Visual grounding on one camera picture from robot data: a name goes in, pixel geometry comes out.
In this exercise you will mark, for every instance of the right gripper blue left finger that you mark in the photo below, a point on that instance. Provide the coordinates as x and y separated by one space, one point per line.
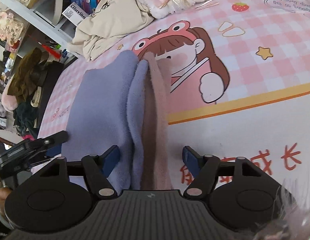
97 169

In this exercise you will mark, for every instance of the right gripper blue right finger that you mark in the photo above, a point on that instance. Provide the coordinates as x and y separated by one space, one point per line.
203 169

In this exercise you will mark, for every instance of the purple and mauve sweater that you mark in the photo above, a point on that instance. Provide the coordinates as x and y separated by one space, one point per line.
124 104

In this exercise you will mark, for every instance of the pink checkered cartoon table mat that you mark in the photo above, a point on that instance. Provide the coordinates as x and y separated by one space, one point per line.
239 85

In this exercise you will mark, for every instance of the white and wood bookshelf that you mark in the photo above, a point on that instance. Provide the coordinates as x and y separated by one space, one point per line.
46 16

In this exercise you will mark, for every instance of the cream beige crumpled garment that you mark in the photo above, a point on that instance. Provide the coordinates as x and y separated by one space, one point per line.
108 24

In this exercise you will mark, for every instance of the white barcode box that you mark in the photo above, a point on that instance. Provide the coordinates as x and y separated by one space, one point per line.
74 14

